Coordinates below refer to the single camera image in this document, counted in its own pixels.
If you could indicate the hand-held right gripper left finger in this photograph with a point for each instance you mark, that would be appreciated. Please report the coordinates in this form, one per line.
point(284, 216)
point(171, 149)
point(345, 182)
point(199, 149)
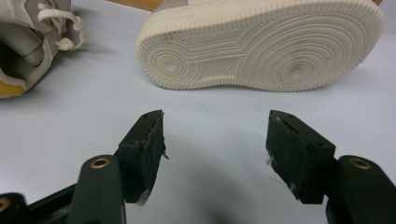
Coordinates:
point(143, 155)

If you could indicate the beige sneaker with yellow heel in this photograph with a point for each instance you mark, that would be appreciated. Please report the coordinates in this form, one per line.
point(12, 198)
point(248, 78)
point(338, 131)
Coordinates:
point(37, 37)
point(261, 46)

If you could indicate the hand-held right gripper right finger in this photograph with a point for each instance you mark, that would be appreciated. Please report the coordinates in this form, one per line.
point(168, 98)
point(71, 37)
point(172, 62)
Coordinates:
point(299, 155)

